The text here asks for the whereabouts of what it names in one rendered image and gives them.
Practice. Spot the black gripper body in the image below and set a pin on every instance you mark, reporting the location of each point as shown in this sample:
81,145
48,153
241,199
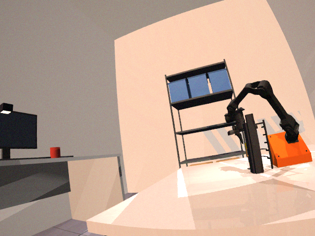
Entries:
239,123

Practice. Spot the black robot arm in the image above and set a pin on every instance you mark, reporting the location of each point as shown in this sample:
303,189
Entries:
264,89

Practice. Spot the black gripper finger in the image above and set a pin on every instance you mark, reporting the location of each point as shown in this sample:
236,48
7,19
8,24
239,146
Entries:
240,137

